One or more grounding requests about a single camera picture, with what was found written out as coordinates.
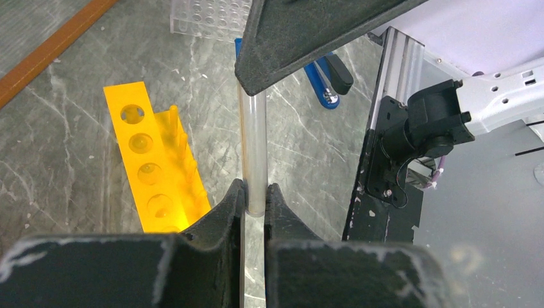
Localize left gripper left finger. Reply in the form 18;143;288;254
1;179;245;307

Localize orange wooden shelf rack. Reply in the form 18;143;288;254
1;0;117;107

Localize blue-capped test tube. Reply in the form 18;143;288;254
234;38;269;218

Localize blue black handheld tool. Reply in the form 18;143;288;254
303;53;354;110

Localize yellow test tube rack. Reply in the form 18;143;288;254
103;81;211;233

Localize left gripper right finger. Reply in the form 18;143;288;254
264;184;453;307

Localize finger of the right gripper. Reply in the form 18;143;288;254
235;0;422;96

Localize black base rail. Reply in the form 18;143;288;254
342;96;423;244

